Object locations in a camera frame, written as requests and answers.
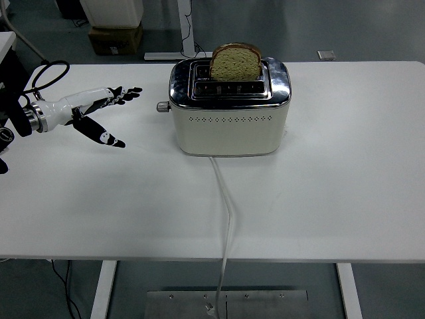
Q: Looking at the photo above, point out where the white toaster power cable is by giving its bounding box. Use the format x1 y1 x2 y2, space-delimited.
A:
205 156 237 317

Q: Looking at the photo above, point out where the white table leg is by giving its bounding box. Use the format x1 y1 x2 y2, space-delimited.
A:
335 262 363 319
89 260 118 319

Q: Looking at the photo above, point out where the cream chrome two-slot toaster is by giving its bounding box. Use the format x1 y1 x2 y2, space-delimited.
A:
155 56 292 158

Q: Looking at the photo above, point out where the white plastic container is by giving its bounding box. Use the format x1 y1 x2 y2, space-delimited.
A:
79 0 145 29

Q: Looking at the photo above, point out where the thin black desk cable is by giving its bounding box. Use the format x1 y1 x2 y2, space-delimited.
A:
181 0 209 59

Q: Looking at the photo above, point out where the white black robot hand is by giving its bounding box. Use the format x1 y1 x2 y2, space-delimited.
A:
39 86 143 150

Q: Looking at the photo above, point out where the beige hose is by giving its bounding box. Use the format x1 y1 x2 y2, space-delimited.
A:
0 0 46 63

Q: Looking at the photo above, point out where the white side table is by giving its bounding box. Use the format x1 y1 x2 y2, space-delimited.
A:
0 31 17 64

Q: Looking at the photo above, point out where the black floor cable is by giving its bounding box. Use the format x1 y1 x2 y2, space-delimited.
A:
64 260 74 319
49 260 82 319

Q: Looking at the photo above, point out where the brown cardboard box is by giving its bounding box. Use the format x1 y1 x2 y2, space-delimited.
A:
88 22 144 56

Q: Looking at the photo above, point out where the brown bread slice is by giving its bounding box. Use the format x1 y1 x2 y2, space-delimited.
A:
209 42 262 82

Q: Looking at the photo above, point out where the black box on floor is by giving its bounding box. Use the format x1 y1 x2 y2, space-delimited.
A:
55 0 88 20

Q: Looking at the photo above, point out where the white desk leg with foot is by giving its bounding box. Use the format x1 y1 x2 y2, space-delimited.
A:
143 0 213 62

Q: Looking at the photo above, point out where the grey metal plate with screws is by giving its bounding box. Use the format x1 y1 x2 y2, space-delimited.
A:
145 290 309 319

